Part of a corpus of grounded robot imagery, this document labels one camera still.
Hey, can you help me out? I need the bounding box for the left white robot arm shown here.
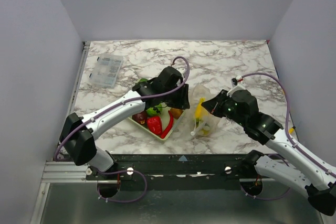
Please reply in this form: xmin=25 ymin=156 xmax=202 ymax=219
xmin=59 ymin=66 xmax=190 ymax=179

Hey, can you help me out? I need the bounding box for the aluminium extrusion rail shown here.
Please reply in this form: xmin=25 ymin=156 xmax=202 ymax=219
xmin=40 ymin=161 xmax=99 ymax=183

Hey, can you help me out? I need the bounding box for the yellow banana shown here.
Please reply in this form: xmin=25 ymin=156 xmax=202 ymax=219
xmin=194 ymin=97 xmax=208 ymax=122

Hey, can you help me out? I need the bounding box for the red chili pepper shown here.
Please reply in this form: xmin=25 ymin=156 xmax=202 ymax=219
xmin=160 ymin=110 xmax=174 ymax=139

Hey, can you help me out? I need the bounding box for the red bell pepper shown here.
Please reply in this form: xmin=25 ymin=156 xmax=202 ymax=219
xmin=146 ymin=116 xmax=163 ymax=135

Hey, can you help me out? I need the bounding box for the green round melon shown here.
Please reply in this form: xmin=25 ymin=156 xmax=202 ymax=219
xmin=146 ymin=104 xmax=163 ymax=117

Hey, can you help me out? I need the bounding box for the yellow lemon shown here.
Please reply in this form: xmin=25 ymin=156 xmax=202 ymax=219
xmin=201 ymin=123 xmax=211 ymax=135

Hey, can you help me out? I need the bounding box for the dark red plum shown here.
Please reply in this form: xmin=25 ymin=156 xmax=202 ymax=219
xmin=132 ymin=111 xmax=148 ymax=125

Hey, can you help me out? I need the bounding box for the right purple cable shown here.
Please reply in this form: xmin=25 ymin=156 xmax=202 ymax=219
xmin=230 ymin=72 xmax=336 ymax=201

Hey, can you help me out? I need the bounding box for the pale green plastic basket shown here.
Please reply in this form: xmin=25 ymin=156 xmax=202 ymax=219
xmin=128 ymin=102 xmax=185 ymax=141

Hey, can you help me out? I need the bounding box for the clear plastic parts box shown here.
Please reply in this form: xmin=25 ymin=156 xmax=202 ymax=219
xmin=89 ymin=54 xmax=123 ymax=88

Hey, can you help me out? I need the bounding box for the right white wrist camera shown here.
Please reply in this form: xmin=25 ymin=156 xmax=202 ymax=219
xmin=227 ymin=76 xmax=246 ymax=97

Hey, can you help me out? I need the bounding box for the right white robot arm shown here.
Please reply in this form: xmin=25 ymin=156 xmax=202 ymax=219
xmin=202 ymin=90 xmax=335 ymax=216

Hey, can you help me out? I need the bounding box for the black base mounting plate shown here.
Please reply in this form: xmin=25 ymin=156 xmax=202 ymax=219
xmin=75 ymin=151 xmax=267 ymax=195

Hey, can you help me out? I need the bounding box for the clear zip top bag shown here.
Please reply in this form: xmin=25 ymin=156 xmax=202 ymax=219
xmin=187 ymin=84 xmax=220 ymax=137

